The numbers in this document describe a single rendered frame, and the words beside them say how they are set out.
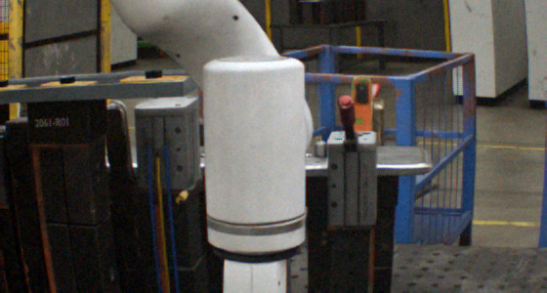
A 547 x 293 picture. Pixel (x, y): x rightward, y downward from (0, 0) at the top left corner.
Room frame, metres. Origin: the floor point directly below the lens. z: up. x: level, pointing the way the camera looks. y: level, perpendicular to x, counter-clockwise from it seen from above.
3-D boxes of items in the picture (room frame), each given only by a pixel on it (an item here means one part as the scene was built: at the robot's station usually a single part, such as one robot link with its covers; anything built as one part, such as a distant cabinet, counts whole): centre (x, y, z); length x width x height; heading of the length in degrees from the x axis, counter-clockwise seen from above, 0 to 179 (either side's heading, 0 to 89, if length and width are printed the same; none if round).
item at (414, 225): (3.63, -0.35, 0.47); 1.20 x 0.80 x 0.95; 155
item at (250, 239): (0.76, 0.02, 1.07); 0.09 x 0.08 x 0.03; 175
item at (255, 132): (0.77, 0.02, 1.15); 0.09 x 0.08 x 0.13; 169
